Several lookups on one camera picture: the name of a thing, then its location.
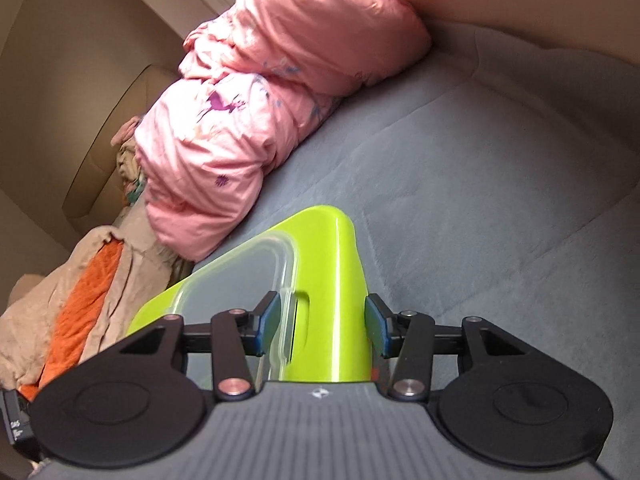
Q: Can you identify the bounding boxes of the lime green box lid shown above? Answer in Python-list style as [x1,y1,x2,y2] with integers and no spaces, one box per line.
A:
[129,205,371,382]

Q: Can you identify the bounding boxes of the orange and beige blanket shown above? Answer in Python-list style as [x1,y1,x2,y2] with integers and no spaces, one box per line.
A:
[1,200,178,400]

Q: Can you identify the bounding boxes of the pink duvet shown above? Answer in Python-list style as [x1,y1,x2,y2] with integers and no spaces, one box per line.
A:
[134,0,431,261]

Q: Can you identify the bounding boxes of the grey blue bed sheet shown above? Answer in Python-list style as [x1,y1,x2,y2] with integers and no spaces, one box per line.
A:
[224,22,639,479]

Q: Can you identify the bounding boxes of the colourful floral cloth pile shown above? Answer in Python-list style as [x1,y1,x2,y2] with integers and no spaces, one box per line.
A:
[111,116,146,206]

